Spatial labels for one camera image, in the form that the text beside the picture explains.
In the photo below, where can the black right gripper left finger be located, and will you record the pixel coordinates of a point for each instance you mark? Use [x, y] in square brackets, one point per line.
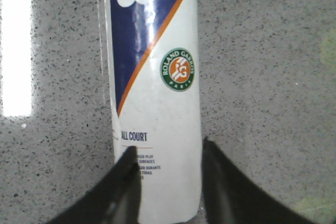
[114, 199]

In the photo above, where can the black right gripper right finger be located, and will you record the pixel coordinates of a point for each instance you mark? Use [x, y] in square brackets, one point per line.
[231, 197]

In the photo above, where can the white Wilson tennis ball can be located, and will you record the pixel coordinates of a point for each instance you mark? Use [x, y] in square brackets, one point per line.
[155, 103]

